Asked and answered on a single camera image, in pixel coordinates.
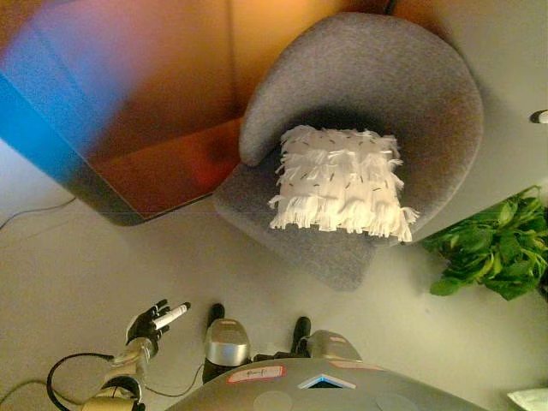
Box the silver robot leg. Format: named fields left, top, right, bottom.
left=290, top=316, right=363, bottom=365
left=201, top=303, right=252, bottom=384

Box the grey fabric tub armchair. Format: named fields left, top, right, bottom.
left=212, top=11, right=485, bottom=292

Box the pale printed paper sheet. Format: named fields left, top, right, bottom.
left=507, top=388, right=548, bottom=411

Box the silver right robot leg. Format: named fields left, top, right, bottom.
left=290, top=316, right=363, bottom=365

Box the green leafy potted plant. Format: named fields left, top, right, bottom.
left=421, top=184, right=548, bottom=301

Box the silver left robot leg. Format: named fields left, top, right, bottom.
left=201, top=303, right=252, bottom=384

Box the thin floor cable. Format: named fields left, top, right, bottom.
left=0, top=196, right=77, bottom=230

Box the grey robot torso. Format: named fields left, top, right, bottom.
left=164, top=357, right=489, bottom=411

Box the white fringed throw pillow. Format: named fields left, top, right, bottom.
left=268, top=123, right=421, bottom=244

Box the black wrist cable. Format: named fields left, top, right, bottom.
left=45, top=353, right=116, bottom=408

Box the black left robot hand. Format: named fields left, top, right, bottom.
left=125, top=298, right=193, bottom=348

